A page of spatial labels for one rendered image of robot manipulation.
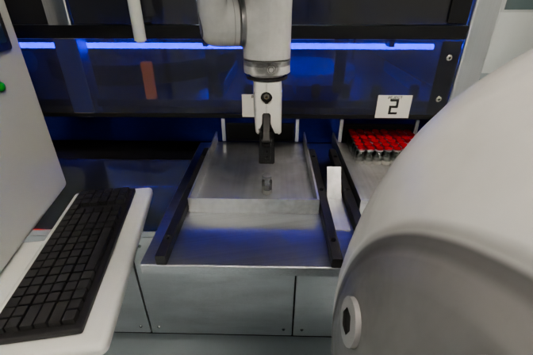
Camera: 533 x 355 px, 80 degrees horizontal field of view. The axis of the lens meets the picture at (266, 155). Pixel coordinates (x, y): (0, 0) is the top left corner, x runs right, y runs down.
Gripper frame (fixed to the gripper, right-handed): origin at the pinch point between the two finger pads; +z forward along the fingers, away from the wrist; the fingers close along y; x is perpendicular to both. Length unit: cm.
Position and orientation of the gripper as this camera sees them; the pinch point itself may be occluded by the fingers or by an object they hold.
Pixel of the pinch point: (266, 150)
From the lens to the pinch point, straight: 64.9
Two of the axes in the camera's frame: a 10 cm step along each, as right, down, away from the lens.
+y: 0.2, -4.5, 8.9
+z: 0.0, 8.9, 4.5
